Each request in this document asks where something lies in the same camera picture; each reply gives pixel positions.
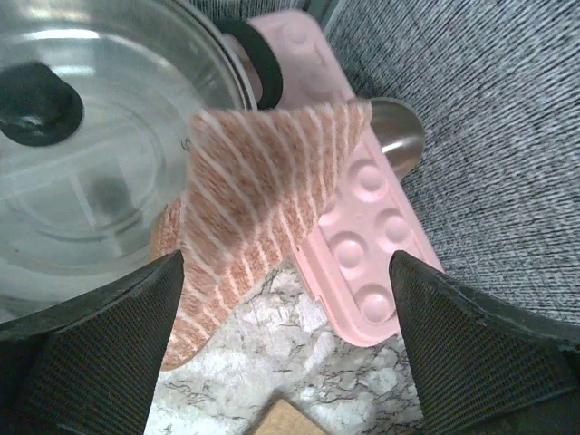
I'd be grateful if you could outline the brown cardboard square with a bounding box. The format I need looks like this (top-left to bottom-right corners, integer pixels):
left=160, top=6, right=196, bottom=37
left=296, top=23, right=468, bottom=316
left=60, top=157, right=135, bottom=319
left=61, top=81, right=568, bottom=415
left=253, top=399, right=325, bottom=435

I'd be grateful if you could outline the pink egg tray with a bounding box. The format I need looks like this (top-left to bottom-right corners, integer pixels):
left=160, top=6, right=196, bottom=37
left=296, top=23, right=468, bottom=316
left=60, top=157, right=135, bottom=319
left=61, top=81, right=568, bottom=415
left=249, top=10, right=441, bottom=347

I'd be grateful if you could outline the steel pot with glass lid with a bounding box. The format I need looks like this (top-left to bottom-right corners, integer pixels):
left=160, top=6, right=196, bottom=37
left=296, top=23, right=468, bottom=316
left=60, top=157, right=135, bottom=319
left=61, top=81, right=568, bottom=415
left=1, top=1, right=284, bottom=322

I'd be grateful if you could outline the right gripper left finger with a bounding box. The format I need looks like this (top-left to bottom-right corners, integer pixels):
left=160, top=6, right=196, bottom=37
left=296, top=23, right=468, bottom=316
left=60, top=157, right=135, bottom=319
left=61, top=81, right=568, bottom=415
left=1, top=251, right=184, bottom=434

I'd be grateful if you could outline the pink striped cloth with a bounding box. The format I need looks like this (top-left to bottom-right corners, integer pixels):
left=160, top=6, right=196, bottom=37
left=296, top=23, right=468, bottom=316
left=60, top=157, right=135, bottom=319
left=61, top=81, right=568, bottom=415
left=150, top=99, right=372, bottom=372

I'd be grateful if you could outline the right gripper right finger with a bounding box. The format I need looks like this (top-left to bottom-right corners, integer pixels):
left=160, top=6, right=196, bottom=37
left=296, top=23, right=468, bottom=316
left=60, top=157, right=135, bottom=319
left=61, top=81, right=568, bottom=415
left=389, top=251, right=579, bottom=434

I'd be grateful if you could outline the steel cup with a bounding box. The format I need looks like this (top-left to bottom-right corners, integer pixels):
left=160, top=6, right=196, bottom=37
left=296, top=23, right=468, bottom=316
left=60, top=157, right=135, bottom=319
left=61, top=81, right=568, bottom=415
left=370, top=97, right=426, bottom=180

